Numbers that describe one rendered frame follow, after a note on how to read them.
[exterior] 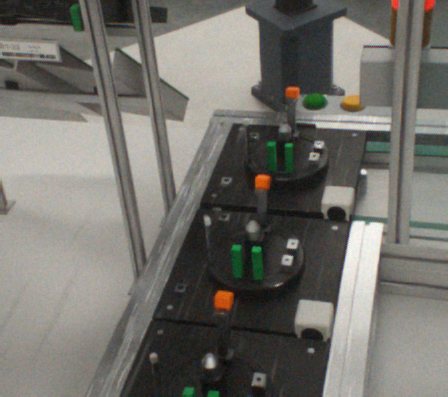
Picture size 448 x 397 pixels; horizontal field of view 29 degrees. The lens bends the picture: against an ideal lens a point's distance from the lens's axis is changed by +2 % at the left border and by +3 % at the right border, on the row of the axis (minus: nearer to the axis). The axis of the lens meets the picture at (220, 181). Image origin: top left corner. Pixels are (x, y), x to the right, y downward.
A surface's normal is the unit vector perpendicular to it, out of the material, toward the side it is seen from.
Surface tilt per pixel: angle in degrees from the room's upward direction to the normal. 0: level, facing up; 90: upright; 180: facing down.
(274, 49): 88
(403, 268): 90
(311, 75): 90
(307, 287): 0
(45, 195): 0
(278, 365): 0
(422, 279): 90
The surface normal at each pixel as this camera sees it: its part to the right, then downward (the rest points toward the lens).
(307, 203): -0.08, -0.81
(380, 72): -0.23, 0.58
